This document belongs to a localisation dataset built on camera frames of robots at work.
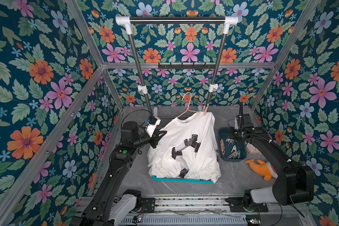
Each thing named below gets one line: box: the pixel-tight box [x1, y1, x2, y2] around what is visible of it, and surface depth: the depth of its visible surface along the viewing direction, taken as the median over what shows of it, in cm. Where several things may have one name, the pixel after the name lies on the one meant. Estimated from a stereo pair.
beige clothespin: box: [202, 103, 210, 116], surface depth 80 cm
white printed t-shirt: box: [147, 111, 222, 184], surface depth 78 cm
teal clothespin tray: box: [218, 127, 248, 162], surface depth 94 cm
